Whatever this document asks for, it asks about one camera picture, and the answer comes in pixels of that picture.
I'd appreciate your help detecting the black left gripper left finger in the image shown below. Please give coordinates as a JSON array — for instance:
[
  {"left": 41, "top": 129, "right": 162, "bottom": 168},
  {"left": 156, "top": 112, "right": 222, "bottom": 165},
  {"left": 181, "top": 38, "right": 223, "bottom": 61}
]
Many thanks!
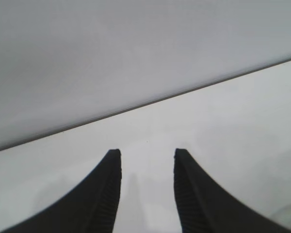
[{"left": 0, "top": 148, "right": 123, "bottom": 233}]

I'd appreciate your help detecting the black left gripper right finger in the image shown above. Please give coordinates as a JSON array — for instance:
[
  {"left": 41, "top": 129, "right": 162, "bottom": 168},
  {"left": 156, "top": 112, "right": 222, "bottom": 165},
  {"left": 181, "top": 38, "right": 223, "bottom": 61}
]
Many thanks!
[{"left": 173, "top": 148, "right": 291, "bottom": 233}]

